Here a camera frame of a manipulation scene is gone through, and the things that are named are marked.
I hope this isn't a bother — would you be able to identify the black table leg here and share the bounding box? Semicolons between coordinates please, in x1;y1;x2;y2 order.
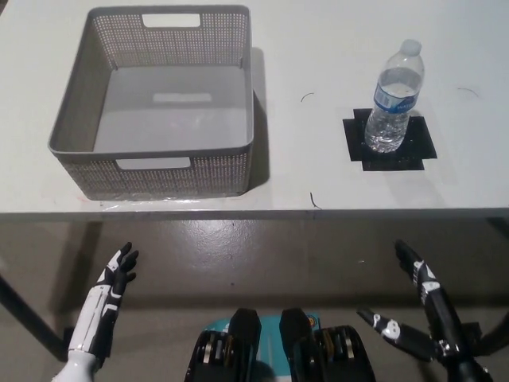
0;273;77;353

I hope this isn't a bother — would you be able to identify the black tape square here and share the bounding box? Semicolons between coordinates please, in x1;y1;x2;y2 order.
343;107;438;173

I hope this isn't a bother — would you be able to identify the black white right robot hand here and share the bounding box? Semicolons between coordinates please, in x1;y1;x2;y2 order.
356;239;469;362

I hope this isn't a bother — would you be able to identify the grey perforated plastic basket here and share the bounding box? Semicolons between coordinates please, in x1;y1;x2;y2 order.
47;4;256;202

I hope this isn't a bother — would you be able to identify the clear plastic water bottle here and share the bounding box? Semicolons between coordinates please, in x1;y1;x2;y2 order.
363;38;425;154

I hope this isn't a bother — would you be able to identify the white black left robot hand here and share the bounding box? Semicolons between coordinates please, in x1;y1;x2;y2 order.
67;242;140;358

